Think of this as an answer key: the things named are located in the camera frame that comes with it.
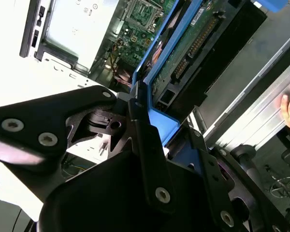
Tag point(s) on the hard disk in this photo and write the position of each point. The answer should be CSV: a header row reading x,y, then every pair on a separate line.
x,y
183,48

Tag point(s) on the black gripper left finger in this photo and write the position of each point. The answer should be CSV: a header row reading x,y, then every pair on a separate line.
x,y
38,113

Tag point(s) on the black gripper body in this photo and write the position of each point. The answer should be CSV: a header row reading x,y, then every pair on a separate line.
x,y
99,205

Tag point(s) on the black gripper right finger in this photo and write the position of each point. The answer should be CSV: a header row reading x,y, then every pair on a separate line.
x,y
212,174

